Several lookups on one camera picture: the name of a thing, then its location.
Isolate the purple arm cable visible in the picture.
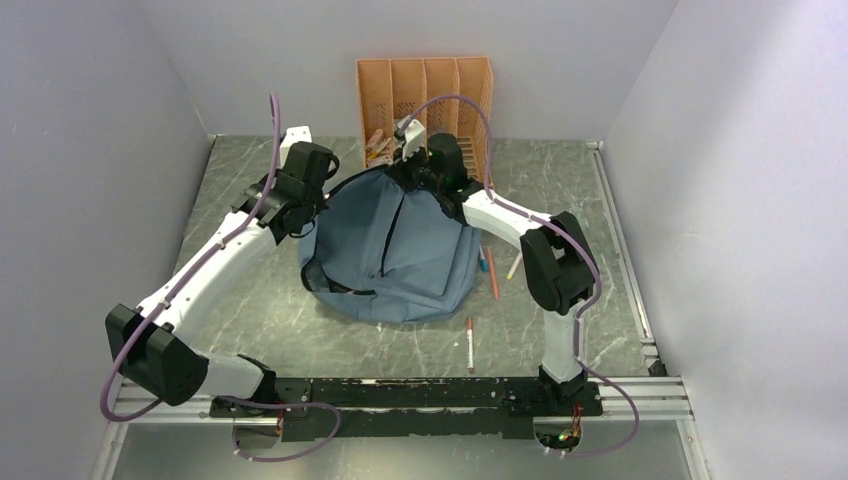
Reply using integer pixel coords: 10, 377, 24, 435
396, 95, 641, 458
99, 92, 343, 463

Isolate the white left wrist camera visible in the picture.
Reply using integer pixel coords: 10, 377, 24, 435
278, 125, 312, 168

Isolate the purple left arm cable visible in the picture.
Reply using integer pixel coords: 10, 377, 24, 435
99, 92, 343, 463

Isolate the brown white marker pen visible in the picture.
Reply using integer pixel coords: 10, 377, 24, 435
466, 316, 475, 374

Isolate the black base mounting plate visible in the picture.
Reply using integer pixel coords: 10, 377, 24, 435
209, 375, 603, 442

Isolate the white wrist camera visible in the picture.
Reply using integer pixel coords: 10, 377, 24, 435
393, 115, 426, 162
278, 125, 312, 168

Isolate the blue student backpack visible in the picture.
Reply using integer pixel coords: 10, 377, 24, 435
298, 169, 481, 325

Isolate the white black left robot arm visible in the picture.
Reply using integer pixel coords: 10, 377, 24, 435
105, 140, 339, 416

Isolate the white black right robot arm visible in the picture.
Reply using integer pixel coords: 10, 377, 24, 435
389, 133, 599, 414

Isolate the blue white pen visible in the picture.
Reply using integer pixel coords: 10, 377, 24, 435
478, 244, 491, 272

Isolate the aluminium frame rail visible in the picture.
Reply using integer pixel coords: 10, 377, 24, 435
111, 377, 694, 426

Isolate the orange plastic file organizer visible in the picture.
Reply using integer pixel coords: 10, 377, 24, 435
356, 56, 494, 181

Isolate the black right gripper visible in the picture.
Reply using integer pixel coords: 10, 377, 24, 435
388, 138, 445, 193

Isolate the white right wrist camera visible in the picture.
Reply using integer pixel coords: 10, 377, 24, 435
393, 115, 426, 162

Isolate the yellow white marker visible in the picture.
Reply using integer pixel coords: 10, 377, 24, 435
506, 253, 523, 280

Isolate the orange pencil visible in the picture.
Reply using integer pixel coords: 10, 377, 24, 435
485, 247, 500, 300

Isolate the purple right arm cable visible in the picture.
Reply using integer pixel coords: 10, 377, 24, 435
396, 95, 641, 458

